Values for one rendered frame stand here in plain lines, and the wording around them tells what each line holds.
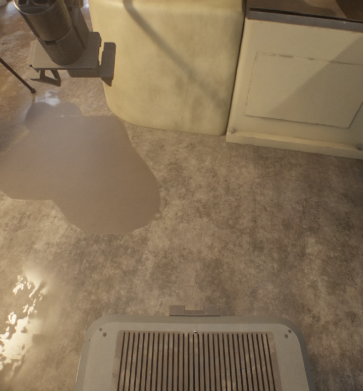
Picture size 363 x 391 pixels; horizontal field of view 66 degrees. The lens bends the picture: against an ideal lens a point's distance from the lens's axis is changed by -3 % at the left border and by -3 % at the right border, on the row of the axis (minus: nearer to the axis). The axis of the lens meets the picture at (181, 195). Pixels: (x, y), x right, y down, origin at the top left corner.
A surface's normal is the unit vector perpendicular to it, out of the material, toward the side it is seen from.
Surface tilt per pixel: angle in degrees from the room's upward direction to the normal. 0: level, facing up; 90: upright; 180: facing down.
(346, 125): 90
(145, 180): 0
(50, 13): 111
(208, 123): 90
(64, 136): 0
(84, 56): 30
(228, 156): 0
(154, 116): 90
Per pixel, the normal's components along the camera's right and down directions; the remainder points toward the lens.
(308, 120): -0.16, 0.76
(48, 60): 0.01, -0.17
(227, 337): 0.02, -0.64
